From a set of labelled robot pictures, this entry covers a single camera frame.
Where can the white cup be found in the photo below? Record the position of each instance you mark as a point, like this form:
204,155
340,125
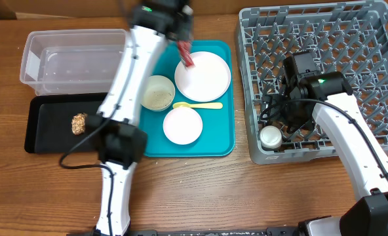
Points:
270,137

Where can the small pink bowl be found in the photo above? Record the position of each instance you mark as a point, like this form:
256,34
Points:
182,126

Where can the large white plate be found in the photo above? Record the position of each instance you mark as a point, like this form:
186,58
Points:
205,81

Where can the brown food chunk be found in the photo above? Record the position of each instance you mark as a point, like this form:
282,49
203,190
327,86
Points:
78,123

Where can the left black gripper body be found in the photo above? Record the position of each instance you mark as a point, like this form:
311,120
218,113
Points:
182,29

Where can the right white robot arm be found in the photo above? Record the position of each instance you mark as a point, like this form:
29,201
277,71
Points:
327,100

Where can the yellow plastic spoon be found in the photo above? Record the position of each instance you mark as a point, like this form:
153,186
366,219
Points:
210,105

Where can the black tray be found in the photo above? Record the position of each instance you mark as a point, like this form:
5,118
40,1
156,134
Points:
49,128

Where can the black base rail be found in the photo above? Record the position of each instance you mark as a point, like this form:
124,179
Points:
270,231

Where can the red ketchup packet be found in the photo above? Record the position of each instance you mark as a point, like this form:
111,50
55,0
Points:
184,50

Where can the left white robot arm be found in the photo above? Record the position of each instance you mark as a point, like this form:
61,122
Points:
114,129

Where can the white green bowl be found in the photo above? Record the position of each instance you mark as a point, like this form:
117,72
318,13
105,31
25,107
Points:
159,93

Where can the teal serving tray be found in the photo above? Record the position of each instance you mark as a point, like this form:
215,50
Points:
218,136

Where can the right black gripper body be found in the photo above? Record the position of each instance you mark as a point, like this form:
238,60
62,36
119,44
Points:
293,118

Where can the grey dishwasher rack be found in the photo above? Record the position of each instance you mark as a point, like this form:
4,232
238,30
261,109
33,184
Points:
349,37

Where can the clear plastic bin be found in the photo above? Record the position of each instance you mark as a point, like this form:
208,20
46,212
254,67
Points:
72,61

